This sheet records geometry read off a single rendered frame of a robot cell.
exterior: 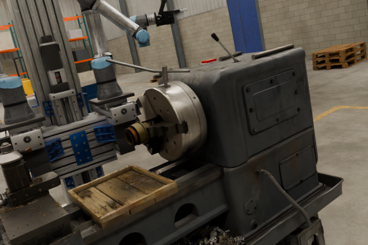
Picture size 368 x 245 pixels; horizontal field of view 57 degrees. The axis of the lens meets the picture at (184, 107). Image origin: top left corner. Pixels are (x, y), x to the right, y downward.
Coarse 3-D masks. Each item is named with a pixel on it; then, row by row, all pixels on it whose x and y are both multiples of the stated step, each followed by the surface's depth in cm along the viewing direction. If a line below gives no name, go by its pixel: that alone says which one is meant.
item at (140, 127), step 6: (132, 126) 131; (138, 126) 131; (144, 126) 131; (126, 132) 133; (132, 132) 129; (138, 132) 129; (144, 132) 130; (126, 138) 133; (132, 138) 128; (138, 138) 130; (144, 138) 131; (132, 144) 130; (138, 144) 133
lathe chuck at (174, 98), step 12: (168, 84) 137; (156, 96) 135; (168, 96) 129; (180, 96) 131; (156, 108) 137; (168, 108) 130; (180, 108) 128; (192, 108) 130; (156, 120) 143; (168, 120) 132; (180, 120) 126; (192, 120) 129; (192, 132) 130; (168, 144) 138; (180, 144) 130; (192, 144) 133; (168, 156) 140; (180, 156) 134
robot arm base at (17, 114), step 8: (8, 104) 171; (16, 104) 172; (24, 104) 175; (8, 112) 172; (16, 112) 171; (24, 112) 173; (32, 112) 178; (8, 120) 171; (16, 120) 171; (24, 120) 172
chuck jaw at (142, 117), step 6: (144, 96) 140; (138, 102) 140; (144, 102) 139; (150, 102) 140; (138, 108) 137; (144, 108) 138; (150, 108) 139; (138, 114) 138; (144, 114) 136; (150, 114) 137; (156, 114) 139; (138, 120) 135; (144, 120) 135; (150, 120) 139
